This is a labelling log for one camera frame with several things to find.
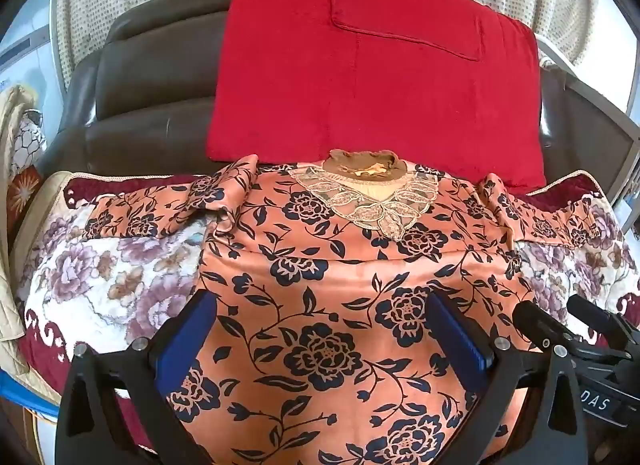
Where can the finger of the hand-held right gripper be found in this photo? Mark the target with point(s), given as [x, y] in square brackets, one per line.
[532, 322]
[597, 317]

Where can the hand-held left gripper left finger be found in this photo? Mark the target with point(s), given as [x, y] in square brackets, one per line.
[192, 332]

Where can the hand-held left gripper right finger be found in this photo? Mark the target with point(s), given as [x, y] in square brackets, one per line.
[460, 340]

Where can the orange floral blouse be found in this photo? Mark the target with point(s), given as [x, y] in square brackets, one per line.
[320, 290]

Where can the floral plush blanket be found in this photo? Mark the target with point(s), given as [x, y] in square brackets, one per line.
[100, 265]

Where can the blue cloth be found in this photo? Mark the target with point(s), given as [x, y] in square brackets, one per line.
[25, 392]

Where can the orange patterned cloth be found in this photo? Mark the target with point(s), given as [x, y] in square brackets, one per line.
[27, 190]

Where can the dark leather sofa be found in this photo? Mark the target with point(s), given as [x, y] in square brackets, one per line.
[150, 95]

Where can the red blanket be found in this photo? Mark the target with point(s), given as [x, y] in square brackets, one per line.
[350, 85]

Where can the window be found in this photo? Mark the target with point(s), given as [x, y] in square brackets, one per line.
[25, 40]

